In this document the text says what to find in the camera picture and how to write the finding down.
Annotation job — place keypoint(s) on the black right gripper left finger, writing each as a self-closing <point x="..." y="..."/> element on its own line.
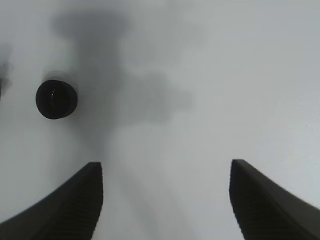
<point x="71" y="212"/>

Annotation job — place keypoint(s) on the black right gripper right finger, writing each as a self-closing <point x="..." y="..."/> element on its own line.
<point x="266" y="211"/>

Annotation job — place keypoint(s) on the small black teacup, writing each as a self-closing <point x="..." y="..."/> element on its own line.
<point x="56" y="99"/>

